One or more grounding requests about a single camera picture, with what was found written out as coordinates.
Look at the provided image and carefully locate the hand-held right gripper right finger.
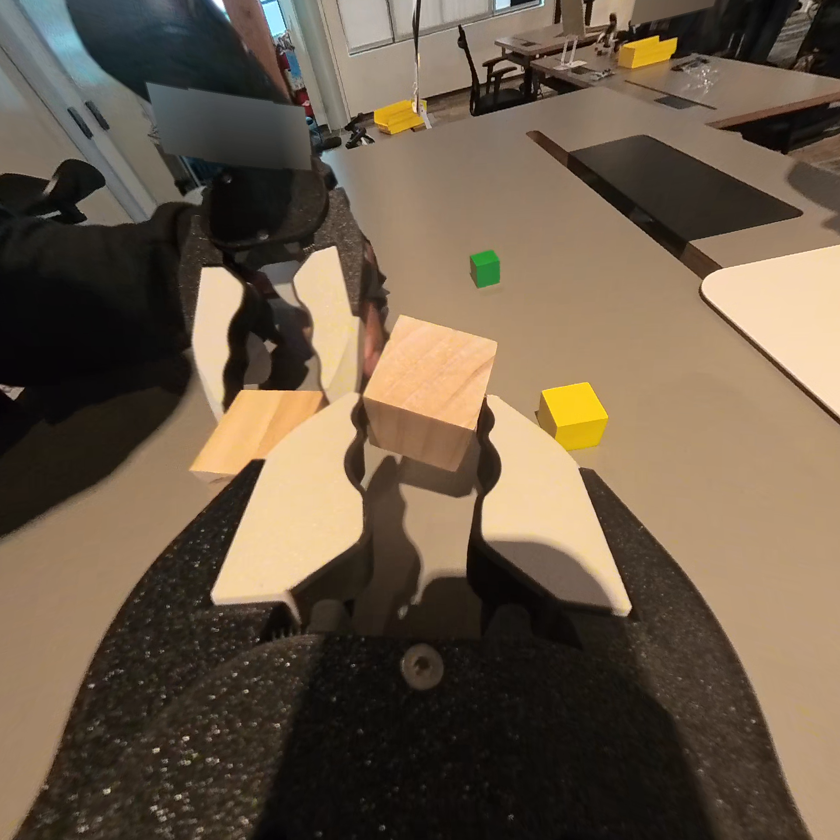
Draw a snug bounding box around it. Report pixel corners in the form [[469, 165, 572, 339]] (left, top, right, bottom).
[[468, 394, 634, 618]]

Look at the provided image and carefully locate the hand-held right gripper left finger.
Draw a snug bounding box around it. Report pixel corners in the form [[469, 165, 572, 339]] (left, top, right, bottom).
[[210, 392, 366, 622]]

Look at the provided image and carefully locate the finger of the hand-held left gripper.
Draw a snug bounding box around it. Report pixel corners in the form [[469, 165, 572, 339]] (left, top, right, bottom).
[[292, 246, 363, 404], [192, 264, 250, 422]]

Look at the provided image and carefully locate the plain wooden cube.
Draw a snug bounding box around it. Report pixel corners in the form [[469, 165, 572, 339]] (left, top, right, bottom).
[[189, 390, 326, 477], [363, 315, 498, 472]]

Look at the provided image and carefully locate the yellow cube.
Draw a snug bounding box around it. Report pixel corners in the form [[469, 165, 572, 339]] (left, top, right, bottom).
[[537, 382, 609, 452]]

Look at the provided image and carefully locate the person's left forearm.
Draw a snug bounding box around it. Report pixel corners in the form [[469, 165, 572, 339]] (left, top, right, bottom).
[[0, 200, 211, 421]]

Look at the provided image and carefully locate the red fire extinguisher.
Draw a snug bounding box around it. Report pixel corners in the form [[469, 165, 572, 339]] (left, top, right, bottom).
[[276, 39, 311, 107]]

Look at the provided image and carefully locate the yellow storage bin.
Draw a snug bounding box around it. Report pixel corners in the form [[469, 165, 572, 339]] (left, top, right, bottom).
[[373, 98, 429, 136], [618, 35, 679, 70]]

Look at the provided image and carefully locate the black office chair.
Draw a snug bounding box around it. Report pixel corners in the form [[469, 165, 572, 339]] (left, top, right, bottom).
[[457, 24, 529, 118], [0, 159, 107, 225]]

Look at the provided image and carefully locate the white table top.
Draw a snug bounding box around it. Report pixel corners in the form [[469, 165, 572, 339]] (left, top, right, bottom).
[[700, 245, 840, 422]]

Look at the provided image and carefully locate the black desk mat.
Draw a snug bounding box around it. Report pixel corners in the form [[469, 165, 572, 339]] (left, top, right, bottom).
[[568, 135, 804, 244]]

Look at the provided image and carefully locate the grey desk with wooden edge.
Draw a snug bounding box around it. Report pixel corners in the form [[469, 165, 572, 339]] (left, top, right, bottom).
[[530, 51, 840, 132]]

